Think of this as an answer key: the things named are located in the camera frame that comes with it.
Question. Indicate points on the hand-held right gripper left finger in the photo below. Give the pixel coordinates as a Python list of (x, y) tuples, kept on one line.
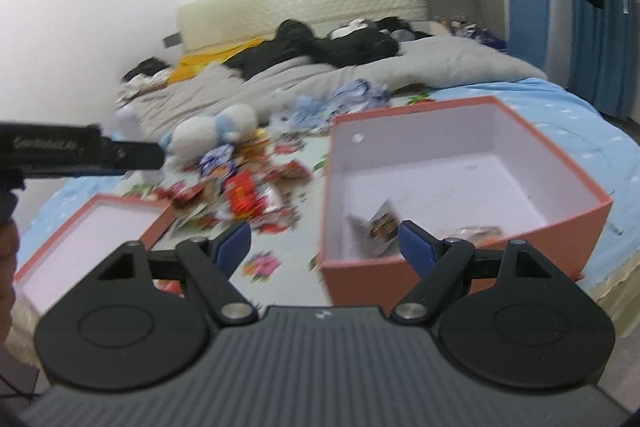
[(234, 247)]

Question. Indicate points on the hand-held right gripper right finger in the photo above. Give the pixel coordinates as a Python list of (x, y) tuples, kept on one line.
[(414, 248)]

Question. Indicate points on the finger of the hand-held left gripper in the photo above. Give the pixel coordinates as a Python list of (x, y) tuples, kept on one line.
[(135, 155)]

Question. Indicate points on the orange cardboard box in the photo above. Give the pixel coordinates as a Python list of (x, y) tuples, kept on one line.
[(450, 187)]

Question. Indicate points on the blue floral snack bag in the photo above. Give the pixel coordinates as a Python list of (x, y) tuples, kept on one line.
[(217, 161)]

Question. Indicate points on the grey printed snack packet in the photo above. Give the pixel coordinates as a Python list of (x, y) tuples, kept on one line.
[(372, 227)]

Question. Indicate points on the pile of snack packets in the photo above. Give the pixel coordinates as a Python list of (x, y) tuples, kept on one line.
[(250, 197)]

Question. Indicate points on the clear flat snack packet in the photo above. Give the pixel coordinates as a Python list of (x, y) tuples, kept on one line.
[(472, 234)]

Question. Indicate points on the white plush toy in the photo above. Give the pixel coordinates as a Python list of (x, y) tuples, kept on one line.
[(210, 129)]

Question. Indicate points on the heap of dark clothes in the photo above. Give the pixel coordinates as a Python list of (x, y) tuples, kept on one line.
[(145, 72)]

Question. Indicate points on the orange cardboard box lid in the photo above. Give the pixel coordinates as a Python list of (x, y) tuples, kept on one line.
[(90, 227)]

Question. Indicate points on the yellow cloth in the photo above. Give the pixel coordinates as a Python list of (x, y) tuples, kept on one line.
[(210, 59)]

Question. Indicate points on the crumpled blue white plastic bags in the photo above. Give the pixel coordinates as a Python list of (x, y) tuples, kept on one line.
[(340, 102)]

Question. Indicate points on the grey duvet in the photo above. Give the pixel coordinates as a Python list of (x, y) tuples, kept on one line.
[(425, 62)]

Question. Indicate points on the black jacket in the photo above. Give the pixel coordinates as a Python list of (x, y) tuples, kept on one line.
[(310, 44)]

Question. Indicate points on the cluttered nightstand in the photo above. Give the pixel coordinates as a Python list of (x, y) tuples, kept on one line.
[(465, 28)]

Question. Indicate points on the black white garment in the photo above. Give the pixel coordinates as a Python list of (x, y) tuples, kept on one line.
[(352, 27)]

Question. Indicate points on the blue chair back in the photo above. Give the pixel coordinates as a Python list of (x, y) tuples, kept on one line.
[(527, 22)]

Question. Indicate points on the blue curtain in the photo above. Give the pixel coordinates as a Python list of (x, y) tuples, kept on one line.
[(600, 57)]

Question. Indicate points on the grey wall socket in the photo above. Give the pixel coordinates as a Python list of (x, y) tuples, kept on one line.
[(171, 40)]

